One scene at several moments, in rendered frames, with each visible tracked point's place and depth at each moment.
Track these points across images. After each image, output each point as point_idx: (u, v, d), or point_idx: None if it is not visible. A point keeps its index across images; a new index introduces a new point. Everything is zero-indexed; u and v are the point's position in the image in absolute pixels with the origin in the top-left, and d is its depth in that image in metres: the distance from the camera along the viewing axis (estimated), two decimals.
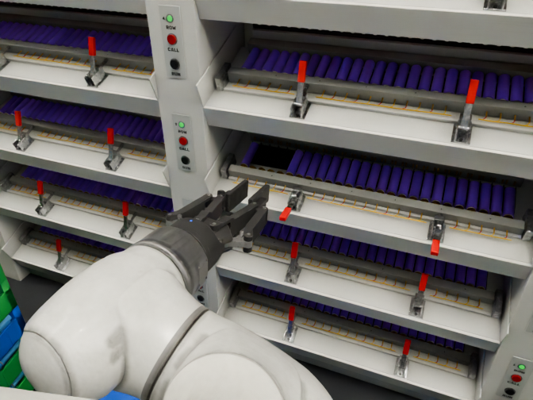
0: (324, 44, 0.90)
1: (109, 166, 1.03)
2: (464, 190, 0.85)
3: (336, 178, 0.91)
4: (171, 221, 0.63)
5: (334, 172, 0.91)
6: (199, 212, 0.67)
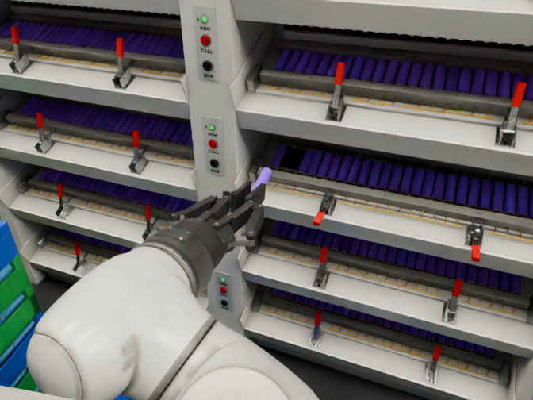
0: (356, 45, 0.88)
1: (134, 169, 1.01)
2: (501, 194, 0.83)
3: (368, 182, 0.89)
4: (246, 244, 0.60)
5: (366, 175, 0.90)
6: (251, 221, 0.65)
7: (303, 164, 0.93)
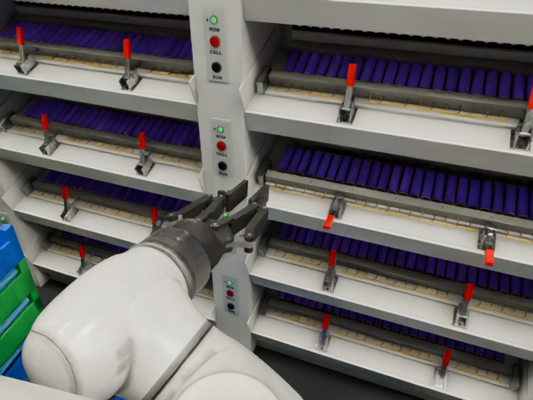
0: (366, 46, 0.87)
1: (140, 171, 1.00)
2: (513, 197, 0.82)
3: (378, 184, 0.88)
4: (244, 246, 0.60)
5: (375, 178, 0.89)
6: (253, 222, 0.64)
7: (312, 167, 0.92)
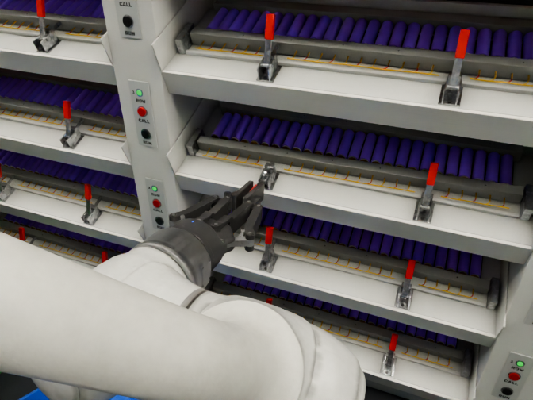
0: None
1: (67, 144, 0.94)
2: (456, 158, 0.76)
3: (316, 147, 0.82)
4: (174, 221, 0.63)
5: (313, 141, 0.83)
6: None
7: (247, 132, 0.86)
